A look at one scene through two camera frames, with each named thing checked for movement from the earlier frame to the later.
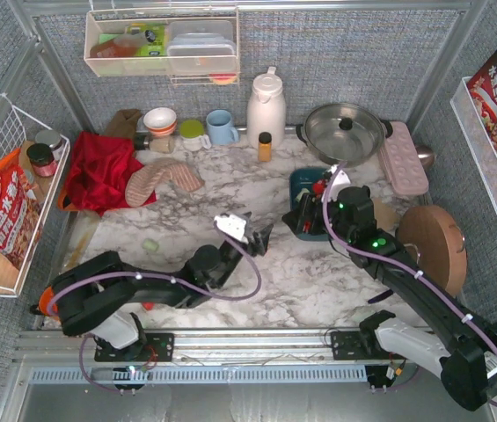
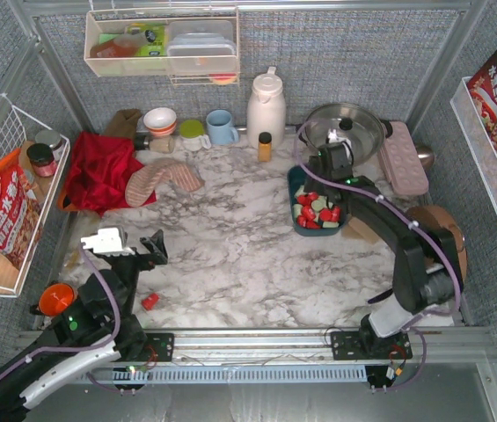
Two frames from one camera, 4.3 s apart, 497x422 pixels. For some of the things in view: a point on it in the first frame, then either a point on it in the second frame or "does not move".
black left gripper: x=251 y=239 -> x=138 y=257
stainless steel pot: x=343 y=133 does not move
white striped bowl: x=160 y=121 does not move
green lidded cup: x=192 y=134 does not move
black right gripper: x=306 y=212 -> x=333 y=155
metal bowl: x=426 y=154 does not move
